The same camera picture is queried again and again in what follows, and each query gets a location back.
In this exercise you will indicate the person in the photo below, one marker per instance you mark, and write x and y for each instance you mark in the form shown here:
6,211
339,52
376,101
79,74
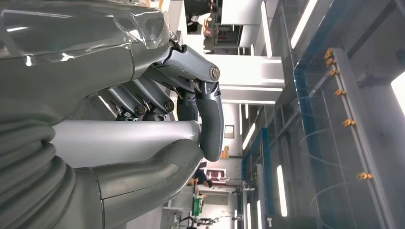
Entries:
201,178

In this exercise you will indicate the glass partition panel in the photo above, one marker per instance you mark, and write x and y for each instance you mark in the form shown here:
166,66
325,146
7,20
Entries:
341,142

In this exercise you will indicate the yellow metal clamp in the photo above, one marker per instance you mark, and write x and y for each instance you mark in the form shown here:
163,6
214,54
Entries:
349,122
333,72
331,62
329,52
340,92
364,175

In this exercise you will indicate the blue metal frame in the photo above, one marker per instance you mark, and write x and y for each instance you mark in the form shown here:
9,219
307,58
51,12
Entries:
267,170

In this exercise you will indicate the ceiling light strip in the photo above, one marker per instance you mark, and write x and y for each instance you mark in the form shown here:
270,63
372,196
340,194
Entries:
249,136
302,22
282,189
266,31

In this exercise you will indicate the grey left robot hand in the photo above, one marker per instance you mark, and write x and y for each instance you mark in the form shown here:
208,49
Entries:
79,63

